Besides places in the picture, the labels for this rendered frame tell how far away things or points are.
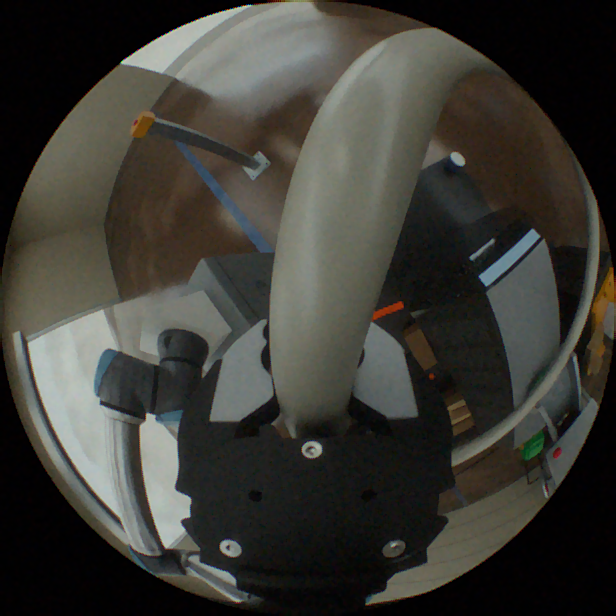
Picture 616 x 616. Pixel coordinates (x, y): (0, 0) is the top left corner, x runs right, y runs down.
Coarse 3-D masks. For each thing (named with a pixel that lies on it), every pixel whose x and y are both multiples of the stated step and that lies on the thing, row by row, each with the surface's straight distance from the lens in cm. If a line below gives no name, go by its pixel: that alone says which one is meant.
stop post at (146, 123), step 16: (144, 112) 121; (144, 128) 117; (160, 128) 121; (176, 128) 123; (192, 144) 132; (208, 144) 137; (224, 144) 146; (240, 160) 158; (256, 160) 171; (256, 176) 171
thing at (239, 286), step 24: (216, 264) 72; (240, 264) 80; (264, 264) 92; (192, 288) 78; (216, 288) 67; (240, 288) 70; (264, 288) 80; (240, 312) 63; (264, 312) 70; (240, 336) 66
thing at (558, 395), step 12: (576, 360) 48; (564, 372) 55; (576, 372) 51; (564, 384) 60; (576, 384) 58; (552, 396) 57; (564, 396) 65; (576, 396) 68; (540, 408) 45; (552, 408) 63; (564, 408) 73; (576, 408) 82; (552, 420) 71; (552, 432) 66
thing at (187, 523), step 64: (256, 448) 7; (320, 448) 6; (384, 448) 7; (192, 512) 7; (256, 512) 6; (320, 512) 6; (384, 512) 6; (256, 576) 6; (320, 576) 6; (384, 576) 6
